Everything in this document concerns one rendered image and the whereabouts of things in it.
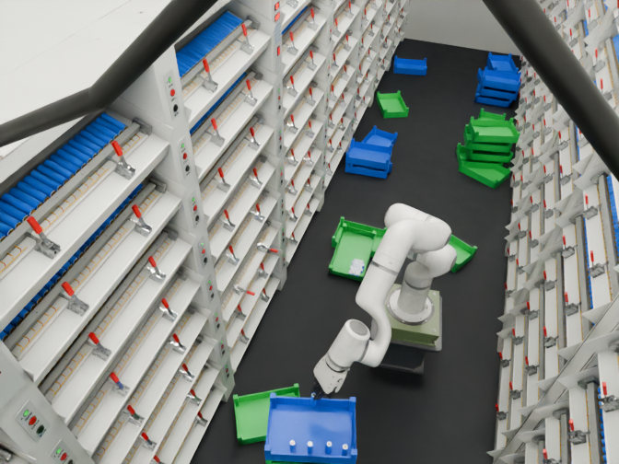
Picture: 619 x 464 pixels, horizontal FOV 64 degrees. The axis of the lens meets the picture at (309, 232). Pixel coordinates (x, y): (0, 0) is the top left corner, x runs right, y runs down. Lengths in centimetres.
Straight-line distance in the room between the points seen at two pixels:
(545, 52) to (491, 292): 264
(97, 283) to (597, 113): 110
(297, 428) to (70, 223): 108
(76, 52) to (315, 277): 195
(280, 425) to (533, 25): 164
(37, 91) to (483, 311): 238
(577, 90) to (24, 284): 95
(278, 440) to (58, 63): 132
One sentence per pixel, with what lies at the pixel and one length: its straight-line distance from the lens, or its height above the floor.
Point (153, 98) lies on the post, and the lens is 129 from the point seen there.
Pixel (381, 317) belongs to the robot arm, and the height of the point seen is 96.
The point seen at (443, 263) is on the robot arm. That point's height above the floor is 75.
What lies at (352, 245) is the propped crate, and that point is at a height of 7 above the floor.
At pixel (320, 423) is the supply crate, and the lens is 186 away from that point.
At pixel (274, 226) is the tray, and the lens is 242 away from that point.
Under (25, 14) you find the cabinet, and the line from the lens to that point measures 150.
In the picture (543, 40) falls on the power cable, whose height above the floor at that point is 204.
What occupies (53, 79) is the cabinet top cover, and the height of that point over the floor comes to 169.
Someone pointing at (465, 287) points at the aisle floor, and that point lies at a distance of 295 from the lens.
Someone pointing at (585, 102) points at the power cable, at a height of 200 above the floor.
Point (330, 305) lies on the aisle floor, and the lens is 273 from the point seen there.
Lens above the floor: 218
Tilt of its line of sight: 45 degrees down
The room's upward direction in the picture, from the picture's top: 1 degrees clockwise
